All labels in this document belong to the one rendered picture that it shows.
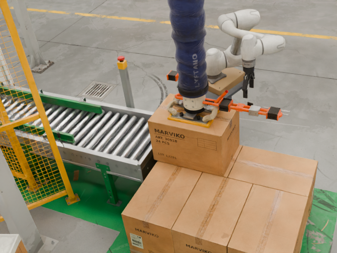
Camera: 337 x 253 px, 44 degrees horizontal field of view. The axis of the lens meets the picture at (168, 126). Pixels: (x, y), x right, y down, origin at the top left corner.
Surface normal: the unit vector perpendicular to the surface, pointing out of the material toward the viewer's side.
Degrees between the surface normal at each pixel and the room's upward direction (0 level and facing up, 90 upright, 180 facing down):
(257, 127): 0
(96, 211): 0
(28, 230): 90
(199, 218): 0
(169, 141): 90
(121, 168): 90
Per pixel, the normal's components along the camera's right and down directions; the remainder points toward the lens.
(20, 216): 0.90, 0.18
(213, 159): -0.43, 0.58
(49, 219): -0.11, -0.79
